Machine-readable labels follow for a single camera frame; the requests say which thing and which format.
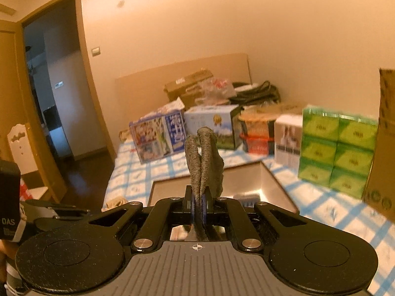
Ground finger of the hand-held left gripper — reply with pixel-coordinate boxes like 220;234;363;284
34;205;93;226

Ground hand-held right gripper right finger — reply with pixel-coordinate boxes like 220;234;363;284
199;186;308;252

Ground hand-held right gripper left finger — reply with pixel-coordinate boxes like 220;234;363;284
88;185;198;252

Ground brown storage box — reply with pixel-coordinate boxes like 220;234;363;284
147;160;300;215

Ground grey towel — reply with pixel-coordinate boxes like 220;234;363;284
184;126;225;242

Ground red checked cloth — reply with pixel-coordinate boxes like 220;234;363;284
20;182;35;202

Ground white chair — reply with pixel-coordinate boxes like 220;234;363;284
7;123;50;192

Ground dark hallway cabinet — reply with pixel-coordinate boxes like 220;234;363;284
43;106;73;158

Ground cartoon printed carton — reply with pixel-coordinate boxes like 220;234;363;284
129;109;187;165

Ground white blue cow carton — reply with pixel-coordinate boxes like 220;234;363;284
184;105;243;150

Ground orange printed box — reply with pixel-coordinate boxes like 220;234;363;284
237;111;278;155

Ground white photo box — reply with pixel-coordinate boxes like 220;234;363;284
274;114;304;168

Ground flat brown cardboard box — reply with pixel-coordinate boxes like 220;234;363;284
163;69;217;110

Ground clear plastic bag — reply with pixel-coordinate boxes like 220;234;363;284
196;78;238;107

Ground dark green bag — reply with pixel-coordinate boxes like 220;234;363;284
230;81;281;105

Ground light wooden headboard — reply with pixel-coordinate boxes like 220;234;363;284
115;53;252;136

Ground blue checked bedsheet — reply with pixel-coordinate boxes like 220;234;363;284
103;136;395;296

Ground stack of green tissue packs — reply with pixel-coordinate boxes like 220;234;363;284
298;106;379;198

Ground large brown cardboard box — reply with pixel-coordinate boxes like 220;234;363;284
361;68;395;222

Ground wooden door frame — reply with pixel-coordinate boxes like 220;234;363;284
15;0;118;161

